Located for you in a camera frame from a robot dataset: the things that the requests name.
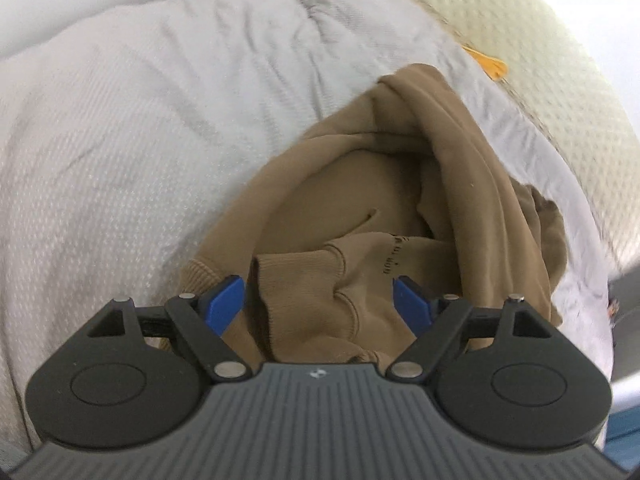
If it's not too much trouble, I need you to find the brown hoodie sweatshirt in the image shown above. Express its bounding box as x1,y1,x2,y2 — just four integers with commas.
180,64,568,367

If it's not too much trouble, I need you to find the white bed sheet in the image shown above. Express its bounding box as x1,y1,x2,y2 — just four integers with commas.
1,0,613,452

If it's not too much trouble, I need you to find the orange tag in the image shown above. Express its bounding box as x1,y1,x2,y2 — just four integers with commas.
462,46,509,81

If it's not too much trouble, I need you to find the cream quilted mattress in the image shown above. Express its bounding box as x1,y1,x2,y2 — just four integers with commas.
416,0,639,274

